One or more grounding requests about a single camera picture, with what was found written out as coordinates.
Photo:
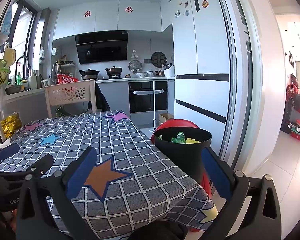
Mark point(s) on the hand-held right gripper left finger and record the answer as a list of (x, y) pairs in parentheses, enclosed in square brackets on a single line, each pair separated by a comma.
[(82, 175)]

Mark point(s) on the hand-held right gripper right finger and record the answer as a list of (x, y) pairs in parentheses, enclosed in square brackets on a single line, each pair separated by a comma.
[(217, 172)]

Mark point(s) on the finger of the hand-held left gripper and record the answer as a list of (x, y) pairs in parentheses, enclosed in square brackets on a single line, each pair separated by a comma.
[(7, 151), (40, 163)]

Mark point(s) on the black trash bin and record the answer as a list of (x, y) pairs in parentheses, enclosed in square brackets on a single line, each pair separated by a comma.
[(180, 157)]

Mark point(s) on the yellow foam fruit net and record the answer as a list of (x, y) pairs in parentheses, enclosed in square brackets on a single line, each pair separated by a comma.
[(192, 140)]

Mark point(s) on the green plastic bottle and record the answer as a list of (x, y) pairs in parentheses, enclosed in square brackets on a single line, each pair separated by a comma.
[(177, 138)]

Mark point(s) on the crumpled white tissue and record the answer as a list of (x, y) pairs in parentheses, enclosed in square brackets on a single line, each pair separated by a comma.
[(2, 145)]

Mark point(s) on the gold foil bag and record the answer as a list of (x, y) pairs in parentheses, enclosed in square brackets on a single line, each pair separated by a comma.
[(11, 126)]

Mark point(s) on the grey checked star tablecloth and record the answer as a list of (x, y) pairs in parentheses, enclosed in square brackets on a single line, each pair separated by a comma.
[(140, 167)]

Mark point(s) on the red stool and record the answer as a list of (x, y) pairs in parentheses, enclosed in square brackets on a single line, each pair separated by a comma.
[(175, 123)]

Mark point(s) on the green dish soap bottle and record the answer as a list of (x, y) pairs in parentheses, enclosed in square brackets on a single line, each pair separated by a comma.
[(19, 79)]

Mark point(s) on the green plastic basket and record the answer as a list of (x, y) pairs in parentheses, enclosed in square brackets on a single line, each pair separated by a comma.
[(1, 78)]

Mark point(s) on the cardboard box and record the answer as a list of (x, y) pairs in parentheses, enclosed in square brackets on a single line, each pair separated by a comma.
[(166, 119)]

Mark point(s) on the white plastic chair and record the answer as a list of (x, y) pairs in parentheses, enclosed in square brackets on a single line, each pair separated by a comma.
[(70, 93)]

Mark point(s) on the black garment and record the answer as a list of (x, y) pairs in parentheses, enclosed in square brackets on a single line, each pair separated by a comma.
[(101, 100)]

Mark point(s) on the red plastic basket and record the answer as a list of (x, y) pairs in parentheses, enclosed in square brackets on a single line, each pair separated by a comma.
[(66, 79)]

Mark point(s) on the white mop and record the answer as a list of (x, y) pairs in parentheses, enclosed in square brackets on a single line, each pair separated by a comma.
[(154, 110)]

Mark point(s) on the black kitchen faucet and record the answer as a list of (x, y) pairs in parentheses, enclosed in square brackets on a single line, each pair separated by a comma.
[(18, 61)]

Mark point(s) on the yellow plastic basket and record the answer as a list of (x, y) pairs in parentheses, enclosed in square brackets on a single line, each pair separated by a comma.
[(9, 56)]

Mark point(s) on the hanging white plastic bag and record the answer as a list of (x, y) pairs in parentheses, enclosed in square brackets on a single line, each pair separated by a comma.
[(41, 54)]

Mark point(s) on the black wok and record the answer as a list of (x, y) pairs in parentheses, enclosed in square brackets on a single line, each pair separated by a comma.
[(89, 72)]

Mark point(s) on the black cooking pot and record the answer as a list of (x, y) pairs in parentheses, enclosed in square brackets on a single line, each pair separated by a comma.
[(113, 71)]

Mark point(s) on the white rice cooker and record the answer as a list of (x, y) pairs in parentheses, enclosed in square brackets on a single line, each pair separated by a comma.
[(169, 71)]

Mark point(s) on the white bowl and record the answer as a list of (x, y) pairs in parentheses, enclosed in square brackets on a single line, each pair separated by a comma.
[(141, 74)]

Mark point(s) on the white enamel kettle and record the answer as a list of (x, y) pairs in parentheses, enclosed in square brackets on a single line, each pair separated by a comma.
[(150, 73)]

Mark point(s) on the silver round steamer rack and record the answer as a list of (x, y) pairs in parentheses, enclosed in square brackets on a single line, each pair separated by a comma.
[(135, 66)]

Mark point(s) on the dark round steamer rack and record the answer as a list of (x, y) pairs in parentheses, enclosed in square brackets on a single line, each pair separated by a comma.
[(158, 59)]

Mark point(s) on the black range hood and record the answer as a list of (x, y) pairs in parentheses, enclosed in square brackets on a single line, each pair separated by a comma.
[(102, 47)]

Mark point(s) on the white refrigerator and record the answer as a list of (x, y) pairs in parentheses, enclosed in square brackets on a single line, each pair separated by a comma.
[(207, 42)]

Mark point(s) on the red paper-cut decal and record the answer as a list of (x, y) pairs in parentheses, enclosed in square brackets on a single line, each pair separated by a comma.
[(87, 13), (129, 9)]

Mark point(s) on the white wall cabinets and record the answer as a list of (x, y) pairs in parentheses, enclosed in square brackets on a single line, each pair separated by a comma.
[(107, 20)]

